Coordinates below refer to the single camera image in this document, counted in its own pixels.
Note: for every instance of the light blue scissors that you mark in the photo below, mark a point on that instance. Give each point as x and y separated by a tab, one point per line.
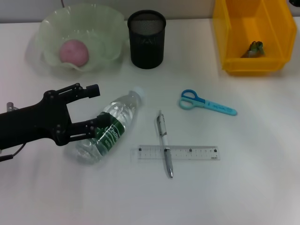
211	105

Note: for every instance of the translucent green fruit bowl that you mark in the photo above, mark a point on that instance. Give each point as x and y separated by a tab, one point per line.
98	35

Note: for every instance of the transparent plastic ruler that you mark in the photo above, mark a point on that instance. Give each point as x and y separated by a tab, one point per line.
194	152

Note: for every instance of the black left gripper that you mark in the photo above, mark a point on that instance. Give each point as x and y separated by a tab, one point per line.
35	124

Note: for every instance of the yellow plastic storage bin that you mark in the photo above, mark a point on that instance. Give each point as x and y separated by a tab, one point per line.
253	28

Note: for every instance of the clear green-label water bottle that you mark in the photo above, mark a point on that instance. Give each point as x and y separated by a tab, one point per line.
117	110

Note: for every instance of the green plastic wrapper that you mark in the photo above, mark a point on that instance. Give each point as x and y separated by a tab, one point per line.
254	50

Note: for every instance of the pink peach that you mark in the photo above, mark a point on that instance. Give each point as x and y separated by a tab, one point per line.
73	52

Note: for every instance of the silver white ballpoint pen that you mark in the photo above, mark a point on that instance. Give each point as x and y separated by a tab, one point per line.
164	138

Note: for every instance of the black mesh pen holder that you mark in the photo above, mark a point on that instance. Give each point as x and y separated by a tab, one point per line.
146	47

